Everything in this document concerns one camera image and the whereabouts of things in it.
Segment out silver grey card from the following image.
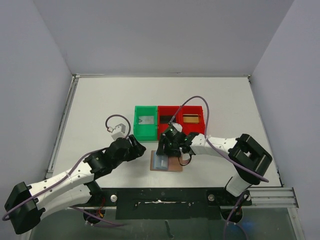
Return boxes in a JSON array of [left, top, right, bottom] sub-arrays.
[[138, 115, 155, 125]]

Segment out red plastic right bin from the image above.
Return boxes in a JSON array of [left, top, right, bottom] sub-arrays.
[[180, 105, 205, 135]]

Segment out aluminium rail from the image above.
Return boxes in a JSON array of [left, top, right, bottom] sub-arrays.
[[43, 75, 79, 182], [29, 186, 300, 211]]

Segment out aluminium front rail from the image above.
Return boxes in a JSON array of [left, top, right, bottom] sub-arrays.
[[29, 186, 300, 211]]

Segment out red plastic bin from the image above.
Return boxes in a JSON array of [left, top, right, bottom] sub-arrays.
[[180, 105, 205, 135], [157, 105, 179, 140]]

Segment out green plastic bin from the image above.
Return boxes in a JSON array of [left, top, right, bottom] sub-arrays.
[[133, 105, 158, 142]]

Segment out brown leather card holder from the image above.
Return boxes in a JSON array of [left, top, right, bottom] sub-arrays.
[[150, 150, 190, 172]]

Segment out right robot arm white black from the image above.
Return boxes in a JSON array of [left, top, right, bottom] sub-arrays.
[[156, 124, 273, 205]]

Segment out aluminium left rail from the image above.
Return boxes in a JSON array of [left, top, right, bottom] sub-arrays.
[[43, 75, 79, 182]]

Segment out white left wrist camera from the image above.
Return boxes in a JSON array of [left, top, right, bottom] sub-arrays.
[[108, 123, 126, 141]]

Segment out black card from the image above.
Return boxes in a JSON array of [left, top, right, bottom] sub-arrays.
[[159, 115, 173, 124]]

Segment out red plastic middle bin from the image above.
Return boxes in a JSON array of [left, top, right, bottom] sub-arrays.
[[157, 105, 179, 140]]

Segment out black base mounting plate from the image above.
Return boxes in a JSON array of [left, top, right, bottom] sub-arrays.
[[79, 187, 239, 220]]

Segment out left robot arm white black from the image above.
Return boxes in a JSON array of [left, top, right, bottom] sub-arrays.
[[2, 135, 146, 235]]

